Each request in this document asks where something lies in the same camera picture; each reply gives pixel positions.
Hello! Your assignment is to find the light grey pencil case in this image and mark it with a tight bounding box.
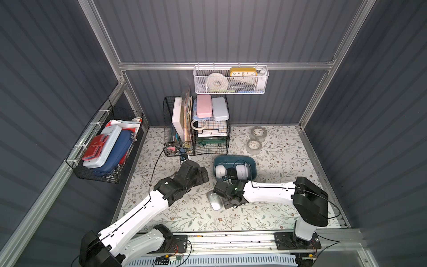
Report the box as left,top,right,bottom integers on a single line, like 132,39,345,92
211,97,229,121

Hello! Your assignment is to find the white plastic case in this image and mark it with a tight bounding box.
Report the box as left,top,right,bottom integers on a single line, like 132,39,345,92
83,125,122,169

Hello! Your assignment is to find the navy blue pouch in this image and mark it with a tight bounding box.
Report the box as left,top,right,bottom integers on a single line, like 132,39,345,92
92,130,133,176

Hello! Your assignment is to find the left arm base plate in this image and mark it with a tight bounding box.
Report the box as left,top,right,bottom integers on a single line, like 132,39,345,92
157,235,189,254

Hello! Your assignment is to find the yellow clock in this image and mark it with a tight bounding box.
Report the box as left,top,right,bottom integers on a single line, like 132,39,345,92
230,67,258,77

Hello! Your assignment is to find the clear tape roll near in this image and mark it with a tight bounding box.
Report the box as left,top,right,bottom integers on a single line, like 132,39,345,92
246,139,262,155

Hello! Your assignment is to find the white book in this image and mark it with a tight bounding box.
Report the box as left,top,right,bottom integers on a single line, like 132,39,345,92
171,97,185,141

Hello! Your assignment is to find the red wallet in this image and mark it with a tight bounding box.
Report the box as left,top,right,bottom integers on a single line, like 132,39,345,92
82,134,109,161

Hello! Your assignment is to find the white tape roll in basket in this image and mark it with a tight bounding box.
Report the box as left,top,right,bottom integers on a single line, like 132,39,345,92
206,73,229,91

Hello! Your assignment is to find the silver mouse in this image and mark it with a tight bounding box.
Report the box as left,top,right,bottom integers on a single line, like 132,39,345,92
206,190,224,211

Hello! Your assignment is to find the pink pencil case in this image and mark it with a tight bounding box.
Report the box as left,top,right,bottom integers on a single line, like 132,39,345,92
196,95,212,119

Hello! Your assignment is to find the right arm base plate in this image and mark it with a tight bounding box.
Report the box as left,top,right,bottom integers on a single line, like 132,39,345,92
274,232,321,251

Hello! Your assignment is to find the white rounded mouse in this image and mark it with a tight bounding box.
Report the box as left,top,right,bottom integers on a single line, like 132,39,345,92
215,165,227,180

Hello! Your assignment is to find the clear tape roll far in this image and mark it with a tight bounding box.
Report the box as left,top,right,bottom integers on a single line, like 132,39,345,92
250,126,268,142

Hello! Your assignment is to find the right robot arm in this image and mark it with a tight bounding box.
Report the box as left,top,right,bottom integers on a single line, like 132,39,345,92
213,177,329,242

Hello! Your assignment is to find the white mesh wall basket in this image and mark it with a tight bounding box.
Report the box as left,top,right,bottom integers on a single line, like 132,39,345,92
193,64,270,95

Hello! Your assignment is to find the black wire side basket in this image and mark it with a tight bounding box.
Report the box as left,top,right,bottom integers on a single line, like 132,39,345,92
66,100,144,184

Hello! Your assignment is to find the black wire desk organizer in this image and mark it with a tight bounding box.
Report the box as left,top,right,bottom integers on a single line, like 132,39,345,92
163,96,231,157

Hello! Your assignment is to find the clear tape roll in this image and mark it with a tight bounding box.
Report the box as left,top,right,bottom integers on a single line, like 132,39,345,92
246,139,262,155
250,126,268,142

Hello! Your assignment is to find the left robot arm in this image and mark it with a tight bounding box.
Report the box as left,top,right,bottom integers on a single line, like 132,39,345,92
77,160,209,267

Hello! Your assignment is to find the teal storage box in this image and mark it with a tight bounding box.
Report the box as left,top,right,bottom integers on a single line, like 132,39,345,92
213,155,258,181

